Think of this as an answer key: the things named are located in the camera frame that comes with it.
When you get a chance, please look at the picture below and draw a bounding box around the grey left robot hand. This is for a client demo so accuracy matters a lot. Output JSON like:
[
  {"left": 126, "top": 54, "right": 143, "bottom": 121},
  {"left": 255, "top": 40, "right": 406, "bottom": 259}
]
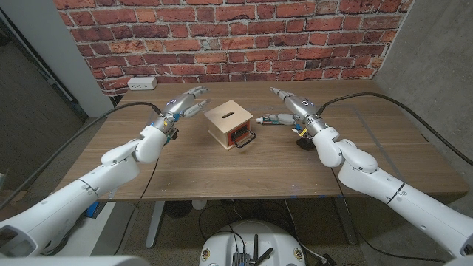
[{"left": 151, "top": 86, "right": 212, "bottom": 136}]

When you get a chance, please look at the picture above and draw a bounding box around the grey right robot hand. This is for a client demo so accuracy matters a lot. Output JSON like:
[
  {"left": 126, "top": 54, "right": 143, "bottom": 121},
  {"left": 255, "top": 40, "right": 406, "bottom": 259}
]
[{"left": 269, "top": 86, "right": 329, "bottom": 137}]

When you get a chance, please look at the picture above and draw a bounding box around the wooden box with slot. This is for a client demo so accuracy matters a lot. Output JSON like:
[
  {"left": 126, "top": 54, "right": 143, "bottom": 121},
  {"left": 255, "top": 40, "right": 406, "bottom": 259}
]
[{"left": 204, "top": 99, "right": 253, "bottom": 150}]

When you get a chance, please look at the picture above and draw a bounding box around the wooden drawer red front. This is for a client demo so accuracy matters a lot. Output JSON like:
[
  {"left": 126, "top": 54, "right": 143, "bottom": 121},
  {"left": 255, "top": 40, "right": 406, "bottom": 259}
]
[{"left": 227, "top": 125, "right": 257, "bottom": 149}]

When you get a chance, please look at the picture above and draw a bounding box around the white power outlet box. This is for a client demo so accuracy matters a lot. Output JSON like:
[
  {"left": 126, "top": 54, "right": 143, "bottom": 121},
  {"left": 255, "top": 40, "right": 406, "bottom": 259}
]
[{"left": 127, "top": 76, "right": 158, "bottom": 92}]

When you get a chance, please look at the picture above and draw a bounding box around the black rubber air blower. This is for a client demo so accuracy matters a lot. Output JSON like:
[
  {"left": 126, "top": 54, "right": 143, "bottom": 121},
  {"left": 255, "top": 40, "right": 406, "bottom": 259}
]
[{"left": 296, "top": 137, "right": 316, "bottom": 151}]

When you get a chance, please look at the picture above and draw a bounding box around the white table leg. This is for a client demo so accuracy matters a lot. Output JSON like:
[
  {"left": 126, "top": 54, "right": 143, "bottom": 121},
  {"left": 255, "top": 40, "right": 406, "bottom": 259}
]
[{"left": 145, "top": 200, "right": 166, "bottom": 249}]

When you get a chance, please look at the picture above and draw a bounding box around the grey table leg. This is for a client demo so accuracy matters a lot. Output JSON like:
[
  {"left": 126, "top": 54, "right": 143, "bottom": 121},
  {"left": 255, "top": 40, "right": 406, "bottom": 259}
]
[{"left": 332, "top": 197, "right": 358, "bottom": 247}]

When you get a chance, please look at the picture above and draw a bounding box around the white robot torso base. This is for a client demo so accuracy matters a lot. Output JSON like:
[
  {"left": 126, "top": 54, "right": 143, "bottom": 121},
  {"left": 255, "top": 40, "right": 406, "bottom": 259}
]
[{"left": 199, "top": 220, "right": 307, "bottom": 266}]

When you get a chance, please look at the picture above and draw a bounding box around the grey computer module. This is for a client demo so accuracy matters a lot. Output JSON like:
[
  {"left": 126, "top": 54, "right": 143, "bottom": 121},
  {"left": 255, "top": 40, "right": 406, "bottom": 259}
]
[{"left": 231, "top": 252, "right": 251, "bottom": 266}]

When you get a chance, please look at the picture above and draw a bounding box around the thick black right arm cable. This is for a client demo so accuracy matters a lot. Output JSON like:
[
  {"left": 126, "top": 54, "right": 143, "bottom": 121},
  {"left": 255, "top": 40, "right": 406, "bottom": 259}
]
[{"left": 316, "top": 92, "right": 473, "bottom": 167}]

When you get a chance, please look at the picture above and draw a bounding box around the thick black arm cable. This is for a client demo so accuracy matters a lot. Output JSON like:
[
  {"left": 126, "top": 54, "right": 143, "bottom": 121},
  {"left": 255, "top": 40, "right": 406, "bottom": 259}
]
[
  {"left": 0, "top": 101, "right": 163, "bottom": 210},
  {"left": 316, "top": 92, "right": 473, "bottom": 167}
]

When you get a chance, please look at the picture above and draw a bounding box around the printed brick wall backdrop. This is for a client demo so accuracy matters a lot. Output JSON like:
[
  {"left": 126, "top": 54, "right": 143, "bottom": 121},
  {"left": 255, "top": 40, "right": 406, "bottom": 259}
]
[{"left": 51, "top": 0, "right": 415, "bottom": 97}]

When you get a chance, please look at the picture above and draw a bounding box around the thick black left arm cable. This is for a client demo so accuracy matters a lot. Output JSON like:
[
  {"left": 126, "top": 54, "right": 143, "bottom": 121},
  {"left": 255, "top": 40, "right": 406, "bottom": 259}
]
[{"left": 0, "top": 101, "right": 163, "bottom": 210}]

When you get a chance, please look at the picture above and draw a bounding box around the thin black left arm wire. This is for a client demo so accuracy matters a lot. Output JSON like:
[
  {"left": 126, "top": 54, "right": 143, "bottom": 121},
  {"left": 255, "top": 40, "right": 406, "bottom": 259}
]
[{"left": 114, "top": 158, "right": 160, "bottom": 256}]

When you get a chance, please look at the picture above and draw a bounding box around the thin black arm wire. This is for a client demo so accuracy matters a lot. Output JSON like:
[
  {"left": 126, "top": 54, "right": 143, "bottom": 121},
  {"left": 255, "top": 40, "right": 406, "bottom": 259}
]
[
  {"left": 114, "top": 158, "right": 160, "bottom": 256},
  {"left": 330, "top": 168, "right": 448, "bottom": 264}
]

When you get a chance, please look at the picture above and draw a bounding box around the thin black right arm wire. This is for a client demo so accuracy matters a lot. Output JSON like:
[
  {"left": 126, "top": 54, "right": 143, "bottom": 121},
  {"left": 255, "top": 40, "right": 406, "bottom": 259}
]
[{"left": 330, "top": 168, "right": 448, "bottom": 264}]

